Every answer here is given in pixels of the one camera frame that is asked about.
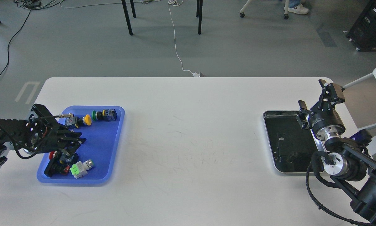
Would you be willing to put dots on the blue plastic tray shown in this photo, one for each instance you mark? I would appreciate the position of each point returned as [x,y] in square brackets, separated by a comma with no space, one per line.
[102,139]

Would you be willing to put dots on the black table leg left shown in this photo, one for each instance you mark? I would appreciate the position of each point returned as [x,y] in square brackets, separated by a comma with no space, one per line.
[126,14]

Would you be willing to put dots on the black table leg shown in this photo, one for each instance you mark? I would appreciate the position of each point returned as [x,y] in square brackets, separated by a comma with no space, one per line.
[126,14]
[199,9]

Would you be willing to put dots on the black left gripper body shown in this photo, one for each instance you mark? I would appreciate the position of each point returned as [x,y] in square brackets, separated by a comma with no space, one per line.
[49,143]

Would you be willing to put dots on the silver metal tray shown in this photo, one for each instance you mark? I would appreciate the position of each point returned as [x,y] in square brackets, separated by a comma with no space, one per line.
[291,147]

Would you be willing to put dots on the black equipment case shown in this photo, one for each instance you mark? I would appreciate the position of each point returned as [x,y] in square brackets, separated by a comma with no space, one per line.
[363,32]

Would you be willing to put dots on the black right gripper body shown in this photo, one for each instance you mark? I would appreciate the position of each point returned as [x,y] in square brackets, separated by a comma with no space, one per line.
[326,123]

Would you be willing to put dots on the black table leg right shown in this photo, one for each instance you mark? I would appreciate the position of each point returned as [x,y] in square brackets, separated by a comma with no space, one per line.
[199,9]

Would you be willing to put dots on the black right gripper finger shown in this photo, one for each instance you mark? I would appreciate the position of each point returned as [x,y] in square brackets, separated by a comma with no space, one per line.
[303,115]
[331,95]

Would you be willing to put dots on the red push button switch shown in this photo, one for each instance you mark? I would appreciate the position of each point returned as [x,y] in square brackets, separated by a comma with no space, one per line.
[55,155]

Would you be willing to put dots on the green push button switch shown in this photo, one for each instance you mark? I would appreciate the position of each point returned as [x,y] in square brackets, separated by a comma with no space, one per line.
[104,115]

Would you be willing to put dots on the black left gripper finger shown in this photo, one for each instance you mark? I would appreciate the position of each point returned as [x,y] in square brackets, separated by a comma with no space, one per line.
[71,135]
[69,147]

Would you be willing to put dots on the white green selector switch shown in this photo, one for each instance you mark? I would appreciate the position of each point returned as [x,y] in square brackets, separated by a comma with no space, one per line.
[79,169]

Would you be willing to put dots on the black push button switch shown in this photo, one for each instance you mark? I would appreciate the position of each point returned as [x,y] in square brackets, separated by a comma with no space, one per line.
[61,165]

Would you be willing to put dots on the white office chair base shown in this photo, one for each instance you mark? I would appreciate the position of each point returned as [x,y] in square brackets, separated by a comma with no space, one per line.
[259,7]

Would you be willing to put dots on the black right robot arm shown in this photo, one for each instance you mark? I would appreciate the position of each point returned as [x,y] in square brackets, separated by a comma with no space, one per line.
[345,163]

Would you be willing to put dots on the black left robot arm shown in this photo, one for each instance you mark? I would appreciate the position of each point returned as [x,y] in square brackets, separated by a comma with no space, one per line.
[40,134]

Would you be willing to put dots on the yellow push button switch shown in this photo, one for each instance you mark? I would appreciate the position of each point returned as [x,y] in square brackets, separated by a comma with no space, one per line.
[77,122]

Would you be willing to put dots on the white sneaker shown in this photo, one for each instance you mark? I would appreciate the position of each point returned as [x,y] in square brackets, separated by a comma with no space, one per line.
[298,9]

